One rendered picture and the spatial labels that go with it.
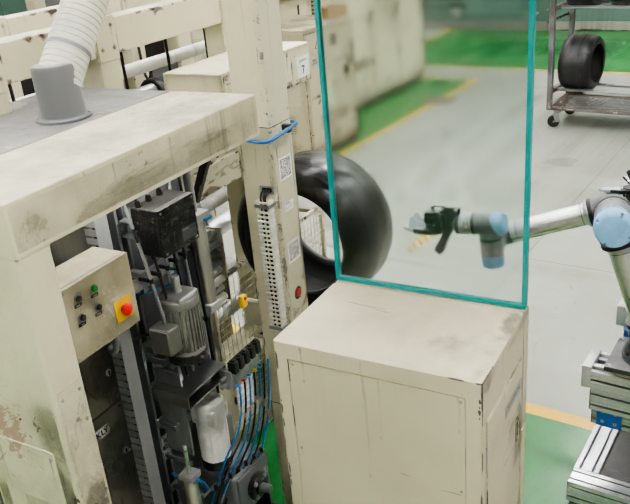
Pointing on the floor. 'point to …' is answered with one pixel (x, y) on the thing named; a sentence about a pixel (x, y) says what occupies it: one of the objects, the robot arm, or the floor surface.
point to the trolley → (590, 68)
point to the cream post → (267, 167)
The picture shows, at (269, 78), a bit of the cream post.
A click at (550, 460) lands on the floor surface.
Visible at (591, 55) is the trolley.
